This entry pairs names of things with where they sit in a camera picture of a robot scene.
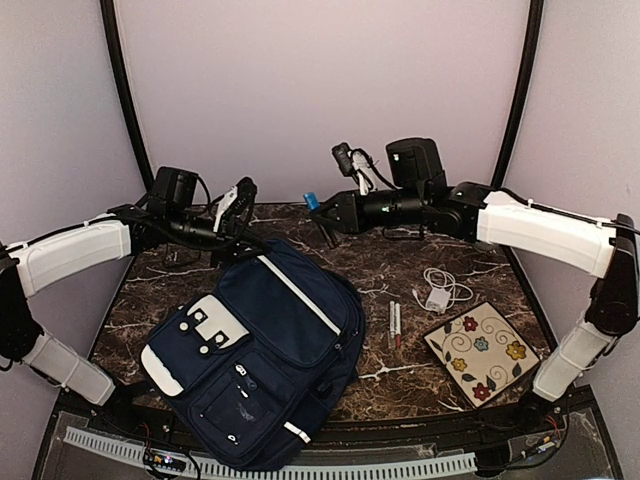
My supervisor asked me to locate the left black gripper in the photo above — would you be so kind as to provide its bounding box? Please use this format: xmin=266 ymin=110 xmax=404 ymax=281
xmin=167 ymin=208 xmax=271 ymax=268

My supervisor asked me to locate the black marker blue cap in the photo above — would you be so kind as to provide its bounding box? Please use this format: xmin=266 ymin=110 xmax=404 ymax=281
xmin=302 ymin=191 xmax=339 ymax=250

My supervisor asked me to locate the navy blue student backpack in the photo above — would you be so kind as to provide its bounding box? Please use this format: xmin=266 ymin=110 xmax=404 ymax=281
xmin=140 ymin=239 xmax=366 ymax=471

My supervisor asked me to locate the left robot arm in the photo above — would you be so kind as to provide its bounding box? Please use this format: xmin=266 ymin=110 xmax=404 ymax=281
xmin=1 ymin=167 xmax=261 ymax=436

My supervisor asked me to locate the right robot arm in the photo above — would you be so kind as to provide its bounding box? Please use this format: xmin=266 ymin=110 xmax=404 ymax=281
xmin=311 ymin=137 xmax=639 ymax=434

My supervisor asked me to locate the white USB charger block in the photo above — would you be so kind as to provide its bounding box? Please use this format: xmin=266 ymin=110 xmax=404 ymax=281
xmin=425 ymin=288 xmax=451 ymax=314

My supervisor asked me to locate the floral square plate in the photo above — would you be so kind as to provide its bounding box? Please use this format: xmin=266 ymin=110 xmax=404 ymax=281
xmin=424 ymin=302 xmax=540 ymax=408

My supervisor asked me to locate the small circuit board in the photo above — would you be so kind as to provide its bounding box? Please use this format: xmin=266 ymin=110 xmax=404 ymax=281
xmin=142 ymin=449 xmax=187 ymax=474

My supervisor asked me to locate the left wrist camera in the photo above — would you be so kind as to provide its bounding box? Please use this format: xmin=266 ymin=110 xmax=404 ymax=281
xmin=212 ymin=177 xmax=257 ymax=233

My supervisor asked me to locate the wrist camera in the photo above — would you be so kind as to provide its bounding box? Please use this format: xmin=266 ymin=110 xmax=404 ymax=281
xmin=331 ymin=142 xmax=378 ymax=196
xmin=212 ymin=177 xmax=257 ymax=233

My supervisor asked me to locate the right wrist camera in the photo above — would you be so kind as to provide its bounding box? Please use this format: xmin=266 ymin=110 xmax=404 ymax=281
xmin=331 ymin=142 xmax=378 ymax=196

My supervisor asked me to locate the white charger cable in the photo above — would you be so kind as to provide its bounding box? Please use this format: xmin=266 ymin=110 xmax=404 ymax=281
xmin=412 ymin=267 xmax=474 ymax=307

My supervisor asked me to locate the black front rail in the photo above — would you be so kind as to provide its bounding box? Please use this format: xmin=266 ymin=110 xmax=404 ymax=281
xmin=59 ymin=387 xmax=596 ymax=454

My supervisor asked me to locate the grey slotted cable duct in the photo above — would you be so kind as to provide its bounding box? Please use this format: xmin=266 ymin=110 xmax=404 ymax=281
xmin=63 ymin=427 xmax=477 ymax=479

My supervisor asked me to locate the left black frame post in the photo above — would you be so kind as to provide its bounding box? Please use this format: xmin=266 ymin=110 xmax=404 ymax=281
xmin=99 ymin=0 xmax=154 ymax=191

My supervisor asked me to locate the black frame post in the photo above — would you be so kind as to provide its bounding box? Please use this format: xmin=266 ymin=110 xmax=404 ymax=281
xmin=490 ymin=0 xmax=545 ymax=188
xmin=99 ymin=0 xmax=154 ymax=191

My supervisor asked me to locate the right black frame post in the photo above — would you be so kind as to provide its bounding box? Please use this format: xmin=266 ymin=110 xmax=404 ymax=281
xmin=490 ymin=0 xmax=545 ymax=188

